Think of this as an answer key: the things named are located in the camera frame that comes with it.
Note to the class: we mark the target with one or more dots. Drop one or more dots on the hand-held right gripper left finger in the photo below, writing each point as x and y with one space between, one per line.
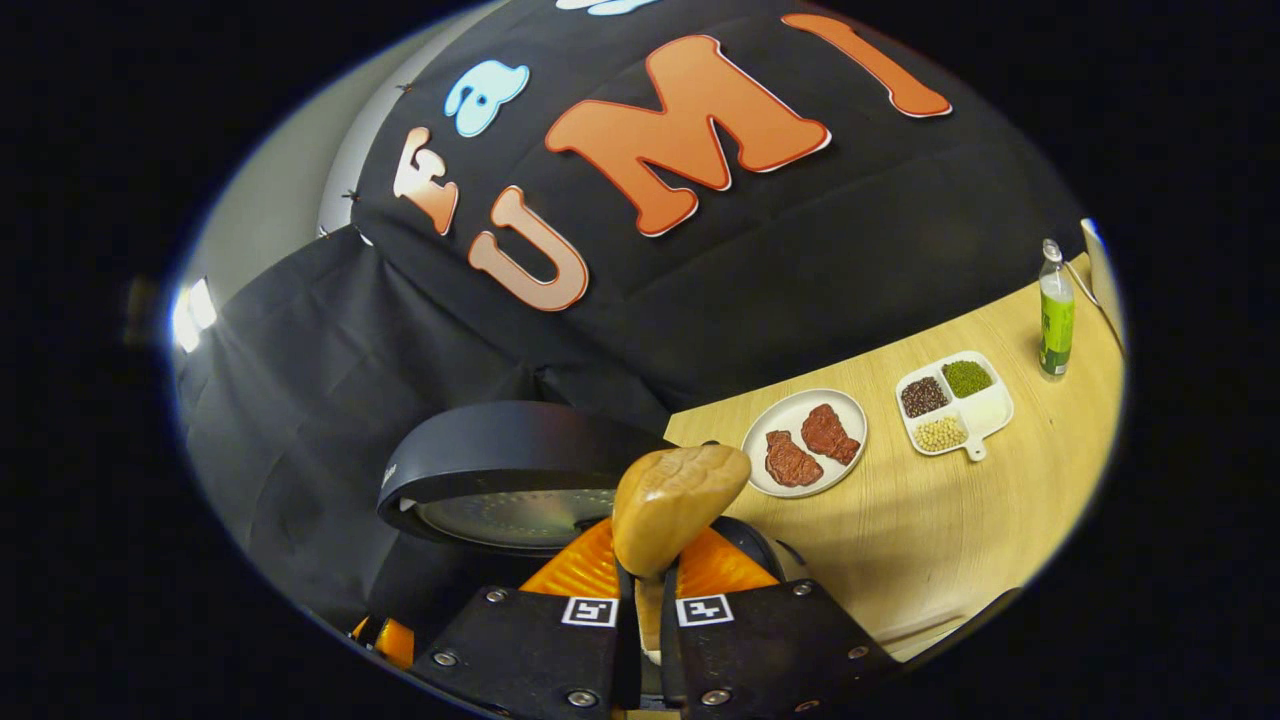
530 650

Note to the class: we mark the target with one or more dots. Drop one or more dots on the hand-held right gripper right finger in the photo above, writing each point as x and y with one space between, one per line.
770 650

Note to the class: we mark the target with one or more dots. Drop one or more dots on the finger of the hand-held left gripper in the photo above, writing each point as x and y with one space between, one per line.
392 642

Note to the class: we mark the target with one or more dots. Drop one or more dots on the wooden spoon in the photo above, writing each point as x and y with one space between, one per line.
670 500

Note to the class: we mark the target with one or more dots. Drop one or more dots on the black rice cooker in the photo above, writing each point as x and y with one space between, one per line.
500 450

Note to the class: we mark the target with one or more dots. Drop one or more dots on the red meat piece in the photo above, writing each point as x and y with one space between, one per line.
792 460
830 433

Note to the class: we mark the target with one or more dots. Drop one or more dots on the round white plate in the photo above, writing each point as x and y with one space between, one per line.
780 415

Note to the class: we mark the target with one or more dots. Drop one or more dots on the yellow bean pile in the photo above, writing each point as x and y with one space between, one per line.
940 434

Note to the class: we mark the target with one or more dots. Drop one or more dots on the dark bean pile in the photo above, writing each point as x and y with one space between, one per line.
923 397

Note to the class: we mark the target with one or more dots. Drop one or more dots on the white divided dish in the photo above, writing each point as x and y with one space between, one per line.
985 412

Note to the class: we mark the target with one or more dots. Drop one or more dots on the green bean pile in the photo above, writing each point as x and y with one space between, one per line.
967 378

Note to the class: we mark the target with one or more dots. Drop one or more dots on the ceiling light panel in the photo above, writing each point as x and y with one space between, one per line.
195 315

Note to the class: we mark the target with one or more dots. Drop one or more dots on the black backdrop cloth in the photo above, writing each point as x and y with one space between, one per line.
800 260

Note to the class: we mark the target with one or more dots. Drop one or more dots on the green label bottle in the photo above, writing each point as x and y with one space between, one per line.
1056 320

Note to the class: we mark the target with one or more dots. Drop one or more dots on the white toaster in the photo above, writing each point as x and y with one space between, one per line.
1105 290

